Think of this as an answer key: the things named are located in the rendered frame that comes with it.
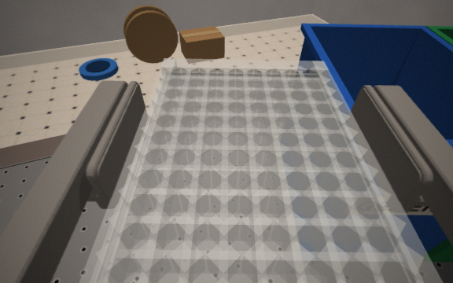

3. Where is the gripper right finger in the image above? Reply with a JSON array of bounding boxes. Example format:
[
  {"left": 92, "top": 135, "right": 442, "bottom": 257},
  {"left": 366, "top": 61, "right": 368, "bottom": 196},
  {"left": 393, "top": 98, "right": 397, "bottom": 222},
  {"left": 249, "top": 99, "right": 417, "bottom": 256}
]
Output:
[{"left": 351, "top": 85, "right": 453, "bottom": 247}]

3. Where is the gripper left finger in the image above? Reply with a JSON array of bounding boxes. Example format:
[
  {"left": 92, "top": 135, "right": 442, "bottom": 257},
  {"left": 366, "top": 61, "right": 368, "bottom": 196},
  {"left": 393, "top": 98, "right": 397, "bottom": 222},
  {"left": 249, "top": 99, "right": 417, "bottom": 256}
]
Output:
[{"left": 0, "top": 80, "right": 145, "bottom": 283}]

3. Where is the blue bin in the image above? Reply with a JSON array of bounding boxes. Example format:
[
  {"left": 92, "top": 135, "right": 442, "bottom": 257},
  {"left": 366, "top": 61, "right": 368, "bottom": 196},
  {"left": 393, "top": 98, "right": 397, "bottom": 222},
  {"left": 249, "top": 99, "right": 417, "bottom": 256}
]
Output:
[{"left": 300, "top": 24, "right": 453, "bottom": 252}]

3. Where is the grey perforated base plate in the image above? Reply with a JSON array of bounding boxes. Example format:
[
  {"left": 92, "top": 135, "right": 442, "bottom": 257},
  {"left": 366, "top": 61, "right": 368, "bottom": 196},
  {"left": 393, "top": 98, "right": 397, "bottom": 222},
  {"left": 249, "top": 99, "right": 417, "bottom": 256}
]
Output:
[{"left": 0, "top": 156, "right": 453, "bottom": 283}]

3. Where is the white well plate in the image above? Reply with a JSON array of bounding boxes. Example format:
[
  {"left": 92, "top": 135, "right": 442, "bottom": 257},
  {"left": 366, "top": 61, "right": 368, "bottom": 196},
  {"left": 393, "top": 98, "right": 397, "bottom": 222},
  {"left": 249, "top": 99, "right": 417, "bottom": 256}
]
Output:
[{"left": 79, "top": 58, "right": 443, "bottom": 283}]

